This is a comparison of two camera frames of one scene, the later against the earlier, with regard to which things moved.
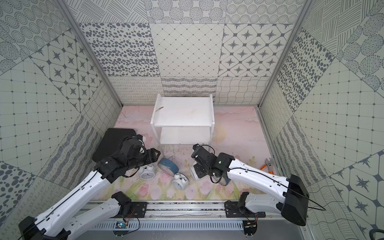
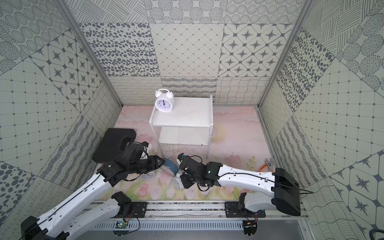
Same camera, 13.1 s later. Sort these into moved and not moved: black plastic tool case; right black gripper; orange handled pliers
Moved: right black gripper
Not moved: orange handled pliers; black plastic tool case
